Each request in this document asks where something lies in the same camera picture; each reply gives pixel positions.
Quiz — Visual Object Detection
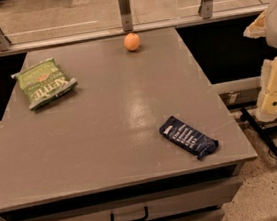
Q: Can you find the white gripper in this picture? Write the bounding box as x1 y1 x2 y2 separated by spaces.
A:
243 0 277 122

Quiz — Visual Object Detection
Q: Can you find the orange fruit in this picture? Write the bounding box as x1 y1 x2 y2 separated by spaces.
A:
124 33 140 51

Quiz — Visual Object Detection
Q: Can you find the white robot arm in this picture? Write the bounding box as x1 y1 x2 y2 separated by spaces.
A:
243 0 277 122

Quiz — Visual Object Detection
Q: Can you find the green jalapeno chip bag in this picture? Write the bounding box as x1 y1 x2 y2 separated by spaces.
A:
11 58 78 111

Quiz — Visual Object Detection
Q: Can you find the black floor stand leg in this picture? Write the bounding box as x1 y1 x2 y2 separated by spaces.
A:
240 108 277 159

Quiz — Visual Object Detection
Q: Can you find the dark blue snack bar wrapper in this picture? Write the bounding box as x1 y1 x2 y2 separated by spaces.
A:
159 116 219 160

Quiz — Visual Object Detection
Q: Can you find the upper grey drawer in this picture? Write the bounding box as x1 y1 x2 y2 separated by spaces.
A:
25 176 242 221

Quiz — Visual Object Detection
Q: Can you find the middle metal railing bracket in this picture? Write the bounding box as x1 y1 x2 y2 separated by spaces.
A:
118 0 133 32

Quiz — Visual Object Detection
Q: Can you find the horizontal metal rail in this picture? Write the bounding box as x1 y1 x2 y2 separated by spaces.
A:
0 3 269 57

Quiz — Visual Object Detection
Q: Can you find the black upper drawer handle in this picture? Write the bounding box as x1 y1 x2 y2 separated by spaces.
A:
109 206 149 221

